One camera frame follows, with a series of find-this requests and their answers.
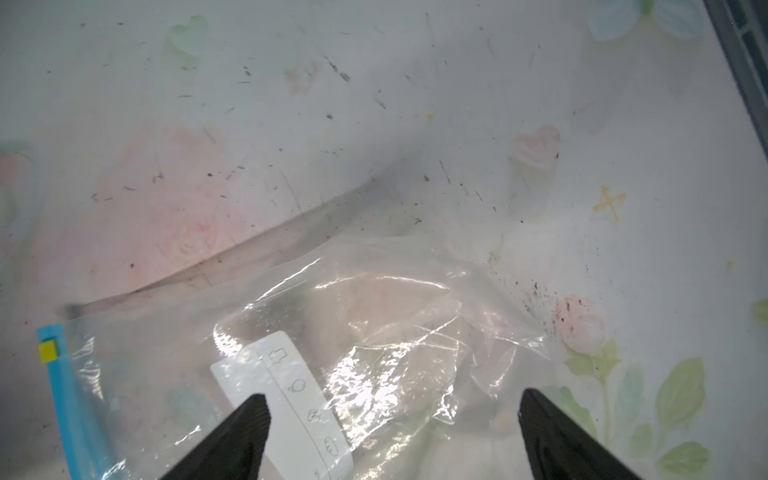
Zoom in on clear zip top bag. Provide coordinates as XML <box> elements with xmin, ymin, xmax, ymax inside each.
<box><xmin>37</xmin><ymin>237</ymin><xmax>552</xmax><ymax>479</ymax></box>

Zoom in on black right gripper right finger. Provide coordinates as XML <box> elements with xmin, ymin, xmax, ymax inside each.
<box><xmin>518</xmin><ymin>388</ymin><xmax>639</xmax><ymax>480</ymax></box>

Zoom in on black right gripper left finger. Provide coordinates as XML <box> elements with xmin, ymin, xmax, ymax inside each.
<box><xmin>162</xmin><ymin>394</ymin><xmax>271</xmax><ymax>480</ymax></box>

